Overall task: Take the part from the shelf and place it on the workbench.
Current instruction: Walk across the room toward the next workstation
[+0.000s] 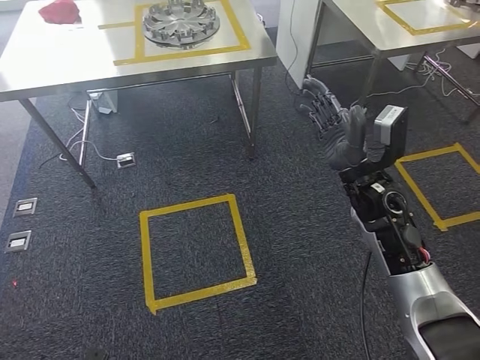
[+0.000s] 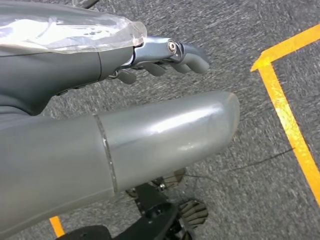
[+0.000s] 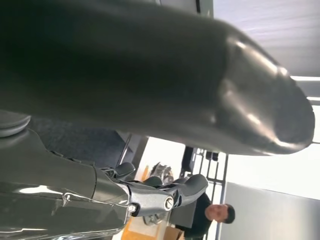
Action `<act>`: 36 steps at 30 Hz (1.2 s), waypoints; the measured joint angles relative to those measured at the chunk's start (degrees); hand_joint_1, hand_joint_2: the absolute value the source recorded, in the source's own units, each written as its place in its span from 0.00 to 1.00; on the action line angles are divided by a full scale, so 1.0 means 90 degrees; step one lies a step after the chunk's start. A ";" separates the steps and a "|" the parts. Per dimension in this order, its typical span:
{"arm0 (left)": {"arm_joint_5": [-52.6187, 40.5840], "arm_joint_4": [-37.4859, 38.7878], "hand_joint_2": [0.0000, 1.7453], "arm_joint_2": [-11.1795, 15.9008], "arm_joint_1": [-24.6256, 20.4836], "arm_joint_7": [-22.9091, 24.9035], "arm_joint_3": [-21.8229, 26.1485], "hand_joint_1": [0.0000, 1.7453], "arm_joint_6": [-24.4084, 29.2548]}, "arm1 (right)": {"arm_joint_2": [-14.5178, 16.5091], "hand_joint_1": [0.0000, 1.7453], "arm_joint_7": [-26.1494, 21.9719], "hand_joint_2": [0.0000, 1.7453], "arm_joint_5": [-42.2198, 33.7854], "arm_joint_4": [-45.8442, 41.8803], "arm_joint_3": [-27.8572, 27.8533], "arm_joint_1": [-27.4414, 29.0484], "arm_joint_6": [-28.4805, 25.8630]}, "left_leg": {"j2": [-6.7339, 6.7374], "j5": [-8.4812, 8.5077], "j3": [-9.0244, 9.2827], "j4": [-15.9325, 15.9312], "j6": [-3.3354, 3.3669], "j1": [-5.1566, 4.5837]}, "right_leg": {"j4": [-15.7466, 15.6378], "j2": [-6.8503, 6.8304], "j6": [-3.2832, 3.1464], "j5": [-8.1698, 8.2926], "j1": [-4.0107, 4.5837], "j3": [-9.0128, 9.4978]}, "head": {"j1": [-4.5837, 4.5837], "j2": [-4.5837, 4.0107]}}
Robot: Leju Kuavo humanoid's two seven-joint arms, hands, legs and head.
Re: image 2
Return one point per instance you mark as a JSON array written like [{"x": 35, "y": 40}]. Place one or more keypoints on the yellow floor tape square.
[{"x": 284, "y": 116}]

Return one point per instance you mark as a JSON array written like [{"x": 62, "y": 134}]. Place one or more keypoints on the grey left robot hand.
[{"x": 149, "y": 139}]

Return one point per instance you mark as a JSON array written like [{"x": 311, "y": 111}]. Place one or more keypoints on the black robot foot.
[{"x": 155, "y": 215}]

